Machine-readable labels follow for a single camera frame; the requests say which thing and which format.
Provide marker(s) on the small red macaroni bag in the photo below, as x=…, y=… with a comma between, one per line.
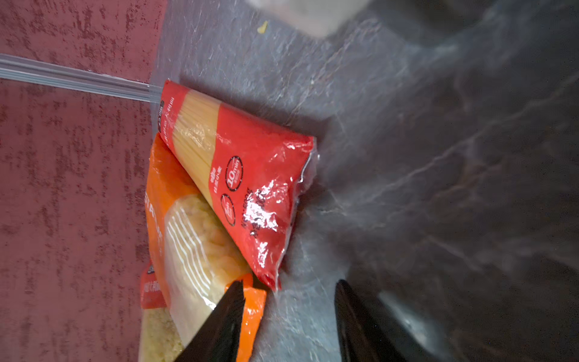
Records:
x=159, y=340

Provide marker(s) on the orange pasta bag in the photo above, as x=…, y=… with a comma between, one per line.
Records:
x=194, y=258

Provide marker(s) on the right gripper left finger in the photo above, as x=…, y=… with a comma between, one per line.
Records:
x=219, y=337

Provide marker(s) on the red spaghetti bag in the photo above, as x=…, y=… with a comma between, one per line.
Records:
x=250, y=170

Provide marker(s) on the white two-tier shelf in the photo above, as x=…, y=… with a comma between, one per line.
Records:
x=315, y=18

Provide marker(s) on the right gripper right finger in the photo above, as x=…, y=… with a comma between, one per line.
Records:
x=360, y=338

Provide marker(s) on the left aluminium corner post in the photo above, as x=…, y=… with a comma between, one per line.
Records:
x=37, y=72

